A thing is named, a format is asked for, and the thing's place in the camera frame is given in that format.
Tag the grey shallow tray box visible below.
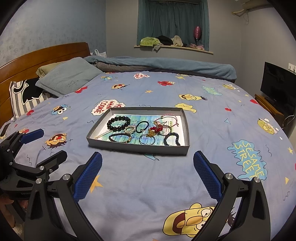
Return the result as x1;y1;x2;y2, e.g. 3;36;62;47
86;107;190;156

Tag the white wall socket strip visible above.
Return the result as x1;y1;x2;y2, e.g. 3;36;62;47
288;63;296;74

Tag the beige cloth on sill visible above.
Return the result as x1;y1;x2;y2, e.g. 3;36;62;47
171;35;183;47

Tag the teal window curtain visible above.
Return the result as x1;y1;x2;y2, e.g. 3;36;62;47
137;1;210;51

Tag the black television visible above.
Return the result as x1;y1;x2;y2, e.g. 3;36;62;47
260;62;295;113

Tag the teal rolled blanket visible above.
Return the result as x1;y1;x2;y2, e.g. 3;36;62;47
84;56;237;82

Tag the gold bar hair clip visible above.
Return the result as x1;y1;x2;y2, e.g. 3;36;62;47
95;131;113;140

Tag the silver bangle ring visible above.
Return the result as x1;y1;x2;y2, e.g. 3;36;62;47
139;133;156;146

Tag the wooden tv stand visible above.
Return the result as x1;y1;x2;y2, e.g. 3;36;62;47
255;94;285;122

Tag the blue green printed paper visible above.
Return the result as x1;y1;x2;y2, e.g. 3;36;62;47
93;114;185;146

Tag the wooden headboard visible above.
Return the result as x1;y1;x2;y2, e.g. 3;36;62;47
0;42;90;125

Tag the black bead bracelet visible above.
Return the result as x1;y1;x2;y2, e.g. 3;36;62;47
106;115;132;132

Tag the yellow green pillow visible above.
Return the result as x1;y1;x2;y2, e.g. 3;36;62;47
36;61;64;78

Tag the wooden window sill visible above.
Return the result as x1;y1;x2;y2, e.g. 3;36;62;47
133;45;214;55

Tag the grey folded blanket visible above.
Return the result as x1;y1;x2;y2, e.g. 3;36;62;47
93;62;155;72

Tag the pink cloth on sill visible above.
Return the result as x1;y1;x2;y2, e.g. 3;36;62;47
189;44;205;51

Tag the striped black white pillow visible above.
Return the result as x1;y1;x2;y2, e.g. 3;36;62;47
9;77;52;119

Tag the grey blue pillow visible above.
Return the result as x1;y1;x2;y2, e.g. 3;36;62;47
36;57;102;97

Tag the black hair tie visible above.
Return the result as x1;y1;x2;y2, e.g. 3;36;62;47
135;121;149;134

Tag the dark blue bead bracelet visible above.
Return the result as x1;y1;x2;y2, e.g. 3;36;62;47
163;131;181;147

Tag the black cloth on sill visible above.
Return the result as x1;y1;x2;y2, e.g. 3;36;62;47
157;35;174;46

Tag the green cloth on sill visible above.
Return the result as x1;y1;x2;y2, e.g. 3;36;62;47
139;37;163;51

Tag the dark bead gold bracelet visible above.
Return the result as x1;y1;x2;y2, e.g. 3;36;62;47
108;133;132;144

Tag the green pink cord bracelet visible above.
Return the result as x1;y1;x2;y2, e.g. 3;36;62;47
158;124;173;136

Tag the white plastic bag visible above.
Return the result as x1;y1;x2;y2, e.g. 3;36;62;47
94;49;107;58

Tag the pink balloon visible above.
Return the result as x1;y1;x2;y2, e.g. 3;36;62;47
193;26;202;45

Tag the person's hand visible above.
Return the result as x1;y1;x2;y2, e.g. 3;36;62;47
0;194;16;227

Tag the red bead gold necklace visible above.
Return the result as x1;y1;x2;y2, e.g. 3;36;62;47
145;124;165;138

